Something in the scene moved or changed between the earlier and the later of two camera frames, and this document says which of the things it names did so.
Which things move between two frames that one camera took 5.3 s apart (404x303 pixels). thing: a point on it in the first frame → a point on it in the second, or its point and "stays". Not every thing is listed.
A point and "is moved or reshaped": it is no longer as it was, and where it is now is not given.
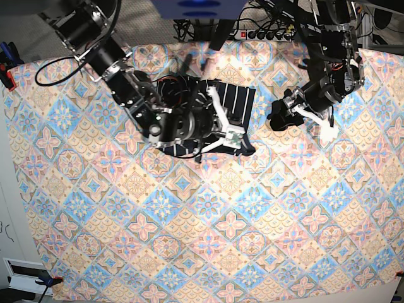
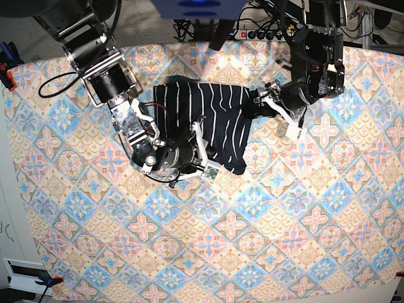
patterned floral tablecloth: x=305 y=218 stays
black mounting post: x=221 y=33 stays
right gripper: x=318 y=100 → x=293 y=95
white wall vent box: x=22 y=276 stays
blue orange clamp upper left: x=9 y=58 stays
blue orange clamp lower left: x=49 y=282 stays
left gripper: x=176 y=125 → x=156 y=155
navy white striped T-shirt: x=235 y=103 is moved or reshaped
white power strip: x=264 y=35 stays
